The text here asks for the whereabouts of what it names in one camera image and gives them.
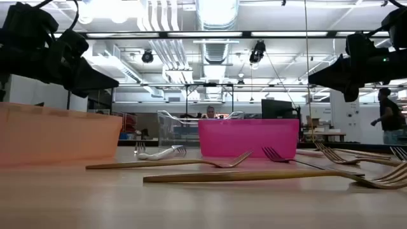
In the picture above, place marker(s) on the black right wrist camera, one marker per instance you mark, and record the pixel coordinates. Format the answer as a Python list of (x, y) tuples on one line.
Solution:
[(361, 44)]

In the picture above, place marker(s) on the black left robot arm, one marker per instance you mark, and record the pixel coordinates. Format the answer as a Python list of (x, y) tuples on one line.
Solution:
[(25, 28)]

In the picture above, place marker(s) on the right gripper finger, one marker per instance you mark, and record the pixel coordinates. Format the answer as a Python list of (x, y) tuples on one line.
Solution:
[(334, 74)]

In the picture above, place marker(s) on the person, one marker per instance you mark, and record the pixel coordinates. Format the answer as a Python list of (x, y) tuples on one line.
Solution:
[(389, 117), (210, 112)]

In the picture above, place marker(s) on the red storage bin rack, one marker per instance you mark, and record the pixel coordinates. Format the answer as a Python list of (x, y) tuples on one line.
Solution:
[(130, 122)]

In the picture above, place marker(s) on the black computer monitor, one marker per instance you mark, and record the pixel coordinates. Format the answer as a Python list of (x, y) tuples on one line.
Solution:
[(276, 108)]

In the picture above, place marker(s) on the silver ventilation duct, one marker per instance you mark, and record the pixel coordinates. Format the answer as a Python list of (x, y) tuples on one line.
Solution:
[(216, 19)]

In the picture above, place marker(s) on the black beam with light strips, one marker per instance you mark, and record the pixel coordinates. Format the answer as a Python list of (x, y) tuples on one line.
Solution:
[(331, 33)]

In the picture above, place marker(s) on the orange translucent plastic bin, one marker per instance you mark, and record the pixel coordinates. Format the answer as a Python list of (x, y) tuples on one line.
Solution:
[(57, 136)]

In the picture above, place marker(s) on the wooden table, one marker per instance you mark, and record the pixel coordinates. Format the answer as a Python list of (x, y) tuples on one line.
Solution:
[(324, 134)]

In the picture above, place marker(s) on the clear plastic bin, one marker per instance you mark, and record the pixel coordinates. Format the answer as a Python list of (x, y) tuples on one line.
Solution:
[(171, 133)]

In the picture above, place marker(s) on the black metal table frame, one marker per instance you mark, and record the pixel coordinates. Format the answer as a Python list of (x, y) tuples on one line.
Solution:
[(349, 145)]

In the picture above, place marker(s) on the red plastic bin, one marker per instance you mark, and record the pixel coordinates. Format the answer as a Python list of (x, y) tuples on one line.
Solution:
[(248, 138)]

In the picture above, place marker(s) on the cardboard box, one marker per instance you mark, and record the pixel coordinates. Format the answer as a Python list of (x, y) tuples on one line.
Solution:
[(313, 122)]

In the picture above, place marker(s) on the black ceiling spotlight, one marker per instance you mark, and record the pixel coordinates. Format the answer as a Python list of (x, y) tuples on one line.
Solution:
[(257, 52), (147, 56)]

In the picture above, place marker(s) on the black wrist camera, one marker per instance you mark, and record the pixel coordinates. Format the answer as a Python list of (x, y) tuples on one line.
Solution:
[(68, 44), (361, 44)]

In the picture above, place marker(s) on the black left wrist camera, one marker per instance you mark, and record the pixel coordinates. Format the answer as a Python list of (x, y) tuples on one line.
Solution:
[(68, 44)]

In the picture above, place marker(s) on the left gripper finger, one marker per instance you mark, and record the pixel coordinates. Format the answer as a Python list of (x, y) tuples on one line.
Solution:
[(92, 81)]

